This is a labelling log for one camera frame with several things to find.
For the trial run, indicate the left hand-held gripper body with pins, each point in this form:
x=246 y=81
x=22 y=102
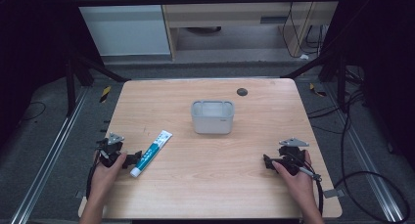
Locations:
x=109 y=152

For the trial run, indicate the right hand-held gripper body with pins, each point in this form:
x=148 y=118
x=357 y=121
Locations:
x=292 y=155

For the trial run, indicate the white and teal toothpaste tube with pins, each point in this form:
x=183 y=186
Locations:
x=150 y=154

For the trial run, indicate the gray plastic holder box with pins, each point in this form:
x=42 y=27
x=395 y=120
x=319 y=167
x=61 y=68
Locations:
x=212 y=121

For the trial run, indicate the person's left hand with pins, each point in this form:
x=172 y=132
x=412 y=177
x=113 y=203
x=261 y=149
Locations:
x=102 y=180

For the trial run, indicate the person's right hand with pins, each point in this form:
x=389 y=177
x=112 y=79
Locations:
x=298 y=185

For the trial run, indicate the gray tape piece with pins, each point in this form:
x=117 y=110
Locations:
x=80 y=194
x=333 y=193

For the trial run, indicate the black and yellow tape strip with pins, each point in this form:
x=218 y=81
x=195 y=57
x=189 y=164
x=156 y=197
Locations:
x=105 y=93
x=317 y=91

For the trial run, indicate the dark round table grommet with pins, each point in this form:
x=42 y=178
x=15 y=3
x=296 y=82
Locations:
x=242 y=92

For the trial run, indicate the black metal stand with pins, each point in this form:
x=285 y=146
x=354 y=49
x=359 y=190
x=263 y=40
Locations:
x=341 y=83
x=70 y=87

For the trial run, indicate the white cabinet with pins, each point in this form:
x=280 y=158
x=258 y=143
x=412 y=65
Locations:
x=127 y=31

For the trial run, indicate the black curtain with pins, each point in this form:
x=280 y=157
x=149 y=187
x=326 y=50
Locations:
x=29 y=54
x=385 y=54

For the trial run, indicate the light wooden desk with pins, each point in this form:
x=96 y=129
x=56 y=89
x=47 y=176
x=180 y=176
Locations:
x=228 y=15

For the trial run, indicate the metal floor rail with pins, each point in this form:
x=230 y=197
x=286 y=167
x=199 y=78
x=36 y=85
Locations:
x=368 y=165
x=49 y=158

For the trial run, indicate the black horizontal frame bar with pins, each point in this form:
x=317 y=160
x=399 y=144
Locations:
x=202 y=0

